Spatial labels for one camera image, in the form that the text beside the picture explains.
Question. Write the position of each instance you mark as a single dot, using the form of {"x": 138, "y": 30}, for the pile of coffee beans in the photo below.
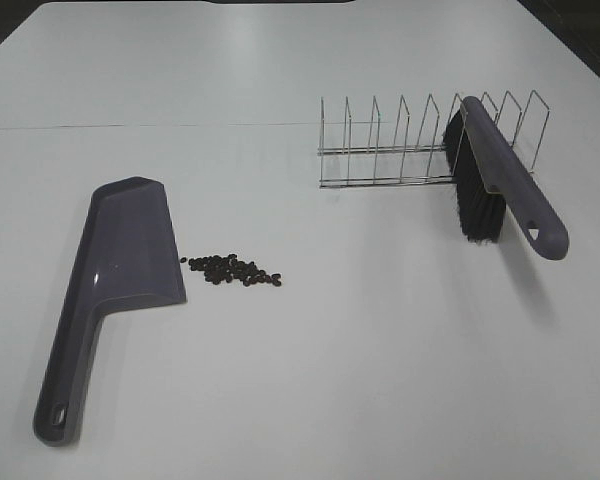
{"x": 218, "y": 269}

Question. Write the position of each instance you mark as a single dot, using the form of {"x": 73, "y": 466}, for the chrome wire dish rack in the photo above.
{"x": 406, "y": 146}

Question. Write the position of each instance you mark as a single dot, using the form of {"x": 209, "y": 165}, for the purple plastic dustpan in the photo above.
{"x": 126, "y": 259}

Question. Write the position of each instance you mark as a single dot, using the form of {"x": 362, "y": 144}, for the purple hand brush black bristles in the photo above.
{"x": 490, "y": 180}

